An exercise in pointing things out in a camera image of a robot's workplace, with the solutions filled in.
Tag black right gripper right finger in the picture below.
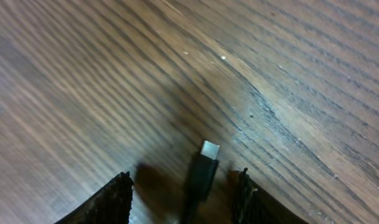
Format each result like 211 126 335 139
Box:
231 168 307 224

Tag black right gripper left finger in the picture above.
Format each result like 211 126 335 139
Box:
55 172 134 224

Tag black USB charging cable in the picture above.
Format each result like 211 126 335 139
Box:
179 139 221 224

